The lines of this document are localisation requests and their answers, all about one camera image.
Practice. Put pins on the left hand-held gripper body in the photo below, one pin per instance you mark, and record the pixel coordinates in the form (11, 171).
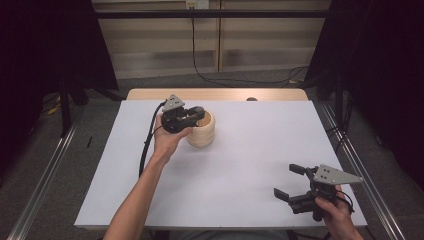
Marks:
(173, 116)

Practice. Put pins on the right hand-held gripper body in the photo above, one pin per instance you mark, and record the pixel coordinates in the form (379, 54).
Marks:
(333, 175)

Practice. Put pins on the cream ringed duck cup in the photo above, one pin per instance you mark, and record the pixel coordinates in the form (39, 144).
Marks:
(203, 136)

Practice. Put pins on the person's left hand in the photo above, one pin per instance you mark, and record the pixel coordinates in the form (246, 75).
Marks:
(166, 145)

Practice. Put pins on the person's right hand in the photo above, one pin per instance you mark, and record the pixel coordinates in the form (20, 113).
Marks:
(338, 216)

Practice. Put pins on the wooden table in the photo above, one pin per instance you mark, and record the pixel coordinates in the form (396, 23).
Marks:
(216, 94)

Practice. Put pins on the white table mat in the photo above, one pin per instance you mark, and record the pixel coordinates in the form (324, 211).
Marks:
(233, 186)

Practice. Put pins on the dark table grommet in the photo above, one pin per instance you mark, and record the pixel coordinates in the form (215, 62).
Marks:
(251, 99)

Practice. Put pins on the black stand pole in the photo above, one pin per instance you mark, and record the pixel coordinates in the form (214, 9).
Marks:
(65, 110)
(339, 100)

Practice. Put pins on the small black floor item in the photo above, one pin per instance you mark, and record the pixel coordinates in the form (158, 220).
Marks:
(89, 142)

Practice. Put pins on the black curtain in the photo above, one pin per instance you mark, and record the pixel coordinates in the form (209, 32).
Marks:
(40, 66)
(383, 83)

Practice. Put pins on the aluminium floor rail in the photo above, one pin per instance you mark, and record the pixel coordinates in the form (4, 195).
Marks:
(373, 160)
(43, 173)

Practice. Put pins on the white wall outlet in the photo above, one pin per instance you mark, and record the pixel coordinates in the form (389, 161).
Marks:
(197, 4)

